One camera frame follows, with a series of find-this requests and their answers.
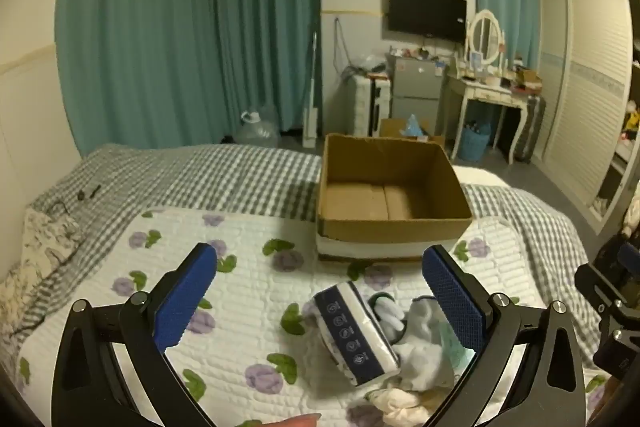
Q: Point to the person's left hand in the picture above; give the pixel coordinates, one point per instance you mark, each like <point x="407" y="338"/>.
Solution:
<point x="295" y="421"/>

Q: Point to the blue white tissue packet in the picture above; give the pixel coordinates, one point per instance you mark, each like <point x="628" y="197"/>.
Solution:
<point x="350" y="332"/>

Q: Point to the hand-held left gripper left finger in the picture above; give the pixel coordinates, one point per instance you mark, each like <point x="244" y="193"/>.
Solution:
<point x="182" y="302"/>

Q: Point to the white cloth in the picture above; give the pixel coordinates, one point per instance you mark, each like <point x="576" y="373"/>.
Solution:
<point x="425" y="352"/>

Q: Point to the white oval vanity mirror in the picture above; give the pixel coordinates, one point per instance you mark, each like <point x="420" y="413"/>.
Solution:
<point x="485" y="34"/>

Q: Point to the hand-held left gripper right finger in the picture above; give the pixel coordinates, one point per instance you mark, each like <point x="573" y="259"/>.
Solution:
<point x="457" y="302"/>

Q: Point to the clear water jug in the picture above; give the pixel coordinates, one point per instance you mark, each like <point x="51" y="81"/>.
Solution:
<point x="257" y="129"/>

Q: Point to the blue basket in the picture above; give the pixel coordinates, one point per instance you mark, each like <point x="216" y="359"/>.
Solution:
<point x="472" y="144"/>

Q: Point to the white dressing table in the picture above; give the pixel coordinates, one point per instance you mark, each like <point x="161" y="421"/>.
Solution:
<point x="492" y="94"/>

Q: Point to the white stick mop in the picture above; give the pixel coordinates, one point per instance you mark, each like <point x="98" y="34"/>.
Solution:
<point x="310" y="107"/>

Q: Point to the grey small fridge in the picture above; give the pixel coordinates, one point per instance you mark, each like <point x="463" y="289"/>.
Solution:
<point x="417" y="89"/>

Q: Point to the patterned pillow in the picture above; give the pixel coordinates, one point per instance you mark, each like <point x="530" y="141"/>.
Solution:
<point x="35" y="267"/>

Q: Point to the brown cardboard box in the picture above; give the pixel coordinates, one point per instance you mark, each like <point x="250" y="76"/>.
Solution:
<point x="390" y="202"/>

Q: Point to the wide teal curtain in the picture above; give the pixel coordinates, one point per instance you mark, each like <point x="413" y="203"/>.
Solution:
<point x="190" y="22"/>

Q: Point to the dark suitcase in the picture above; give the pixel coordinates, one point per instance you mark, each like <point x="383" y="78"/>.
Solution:
<point x="530" y="129"/>

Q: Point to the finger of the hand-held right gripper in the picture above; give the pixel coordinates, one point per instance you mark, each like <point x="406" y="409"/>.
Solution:
<point x="597" y="282"/>
<point x="617" y="349"/>

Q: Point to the black wall television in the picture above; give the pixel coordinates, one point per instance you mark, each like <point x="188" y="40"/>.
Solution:
<point x="427" y="13"/>

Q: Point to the white floral quilt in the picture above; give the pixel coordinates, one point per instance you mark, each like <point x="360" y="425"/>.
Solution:
<point x="250" y="297"/>

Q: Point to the cream cloth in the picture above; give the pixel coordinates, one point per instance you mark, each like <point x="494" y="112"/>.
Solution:
<point x="395" y="402"/>

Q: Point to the white suitcase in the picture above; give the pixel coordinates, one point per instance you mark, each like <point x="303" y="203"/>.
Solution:
<point x="367" y="104"/>

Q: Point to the white louvred wardrobe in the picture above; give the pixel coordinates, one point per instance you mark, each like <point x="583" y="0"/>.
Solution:
<point x="585" y="82"/>

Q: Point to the open cardboard box with bag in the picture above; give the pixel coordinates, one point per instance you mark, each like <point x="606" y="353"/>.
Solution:
<point x="395" y="127"/>

